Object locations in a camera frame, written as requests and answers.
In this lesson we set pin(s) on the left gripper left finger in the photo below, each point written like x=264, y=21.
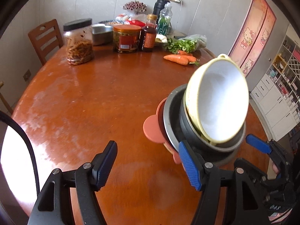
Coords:
x=53, y=205

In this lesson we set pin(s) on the orange animal-shaped plate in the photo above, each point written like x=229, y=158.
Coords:
x=154, y=131

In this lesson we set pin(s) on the bag of green vegetables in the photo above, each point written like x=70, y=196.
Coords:
x=187, y=44

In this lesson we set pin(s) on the black thermos flask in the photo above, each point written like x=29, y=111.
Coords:
x=158, y=6

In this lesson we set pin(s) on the low wall socket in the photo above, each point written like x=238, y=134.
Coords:
x=27, y=75

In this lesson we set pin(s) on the hello kitty curtain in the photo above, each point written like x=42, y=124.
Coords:
x=253, y=35

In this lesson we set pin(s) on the yellow white ceramic bowl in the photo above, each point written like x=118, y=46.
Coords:
x=217, y=99

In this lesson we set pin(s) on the clear bottle green contents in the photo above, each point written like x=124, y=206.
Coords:
x=164, y=19

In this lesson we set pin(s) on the clear jar black lid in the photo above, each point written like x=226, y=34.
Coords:
x=79, y=41

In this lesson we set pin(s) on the curved-back dark-seat chair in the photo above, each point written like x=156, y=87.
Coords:
x=6, y=104

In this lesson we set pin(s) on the red-label sauce jar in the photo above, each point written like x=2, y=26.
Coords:
x=126, y=38

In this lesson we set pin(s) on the small dish of food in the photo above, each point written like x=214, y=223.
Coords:
x=160, y=39

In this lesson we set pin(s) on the carrot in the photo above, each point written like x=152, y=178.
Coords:
x=187, y=58
x=178, y=59

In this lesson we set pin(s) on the brown slatted wooden chair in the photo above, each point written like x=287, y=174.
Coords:
x=45, y=38

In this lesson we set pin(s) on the wooden chair far side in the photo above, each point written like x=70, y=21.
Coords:
x=210, y=53

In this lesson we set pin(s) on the steel basin behind jars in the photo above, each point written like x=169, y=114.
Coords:
x=102, y=34

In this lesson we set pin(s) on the round steel pan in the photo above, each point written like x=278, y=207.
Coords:
x=171, y=116

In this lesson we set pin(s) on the dark sauce bottle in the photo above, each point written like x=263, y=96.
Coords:
x=148, y=34

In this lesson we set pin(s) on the white shelf cabinet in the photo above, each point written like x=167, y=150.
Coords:
x=277, y=93

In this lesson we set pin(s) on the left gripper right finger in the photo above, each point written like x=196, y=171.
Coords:
x=206, y=178

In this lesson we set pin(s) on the large steel bowl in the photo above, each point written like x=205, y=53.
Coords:
x=199, y=141

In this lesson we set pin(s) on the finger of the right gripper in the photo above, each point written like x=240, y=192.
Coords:
x=277, y=154
x=254, y=173

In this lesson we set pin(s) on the person's hand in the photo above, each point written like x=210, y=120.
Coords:
x=275, y=169

